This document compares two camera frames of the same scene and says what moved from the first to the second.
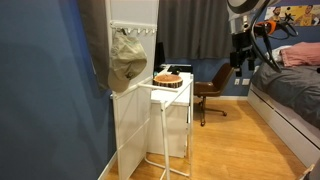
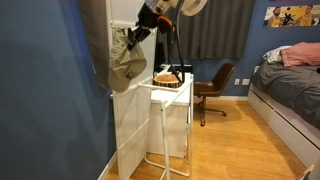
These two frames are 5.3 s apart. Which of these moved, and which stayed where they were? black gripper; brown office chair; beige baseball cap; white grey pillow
Moved: black gripper
Stayed: brown office chair; beige baseball cap; white grey pillow
